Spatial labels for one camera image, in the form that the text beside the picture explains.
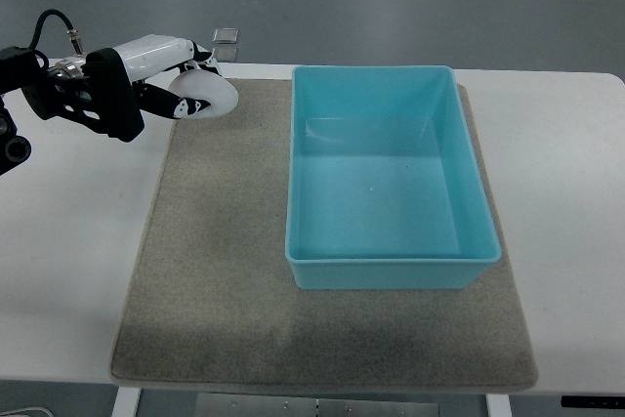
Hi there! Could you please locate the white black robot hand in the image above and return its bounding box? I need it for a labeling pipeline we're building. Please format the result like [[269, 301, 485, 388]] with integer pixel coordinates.
[[80, 34, 222, 143]]

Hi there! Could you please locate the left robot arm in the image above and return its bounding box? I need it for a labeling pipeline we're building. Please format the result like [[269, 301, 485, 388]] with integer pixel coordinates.
[[1, 34, 238, 143]]

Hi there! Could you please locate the blue plastic box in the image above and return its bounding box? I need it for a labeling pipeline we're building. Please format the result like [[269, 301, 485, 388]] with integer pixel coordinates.
[[285, 65, 502, 290]]

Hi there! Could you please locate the lower floor plate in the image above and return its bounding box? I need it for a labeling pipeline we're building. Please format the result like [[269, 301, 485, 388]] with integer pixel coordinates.
[[212, 46, 237, 63]]

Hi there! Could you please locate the floor plate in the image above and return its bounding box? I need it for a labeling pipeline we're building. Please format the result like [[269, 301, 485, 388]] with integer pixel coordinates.
[[212, 46, 237, 63], [212, 27, 239, 44]]

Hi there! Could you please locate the upper floor plate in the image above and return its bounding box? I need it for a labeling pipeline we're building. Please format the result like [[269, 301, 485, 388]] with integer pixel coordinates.
[[212, 27, 239, 44]]

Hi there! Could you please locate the grey felt mat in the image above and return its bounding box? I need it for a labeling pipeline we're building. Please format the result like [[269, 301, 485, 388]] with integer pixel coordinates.
[[110, 79, 538, 395]]

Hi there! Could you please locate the left white table leg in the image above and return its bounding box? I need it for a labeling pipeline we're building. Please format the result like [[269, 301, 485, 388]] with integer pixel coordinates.
[[110, 387, 142, 417]]

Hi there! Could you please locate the white table leg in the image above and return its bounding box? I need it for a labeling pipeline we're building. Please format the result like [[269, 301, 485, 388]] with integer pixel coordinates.
[[110, 387, 142, 417], [485, 394, 513, 417]]

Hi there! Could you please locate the metal table crossbar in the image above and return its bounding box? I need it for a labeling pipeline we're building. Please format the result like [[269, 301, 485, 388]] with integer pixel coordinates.
[[194, 394, 439, 417]]

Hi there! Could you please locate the right white table leg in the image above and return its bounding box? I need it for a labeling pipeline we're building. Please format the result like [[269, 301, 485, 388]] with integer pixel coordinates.
[[485, 394, 513, 417]]

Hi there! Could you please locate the black table control panel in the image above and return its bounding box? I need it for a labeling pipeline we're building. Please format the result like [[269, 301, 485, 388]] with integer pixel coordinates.
[[561, 396, 625, 410]]

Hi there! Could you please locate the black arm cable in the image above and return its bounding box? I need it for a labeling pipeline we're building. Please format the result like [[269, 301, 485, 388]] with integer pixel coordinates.
[[29, 8, 85, 56]]

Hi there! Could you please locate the white cable on floor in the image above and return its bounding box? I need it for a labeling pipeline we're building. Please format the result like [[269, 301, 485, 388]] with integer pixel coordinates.
[[0, 404, 48, 417]]

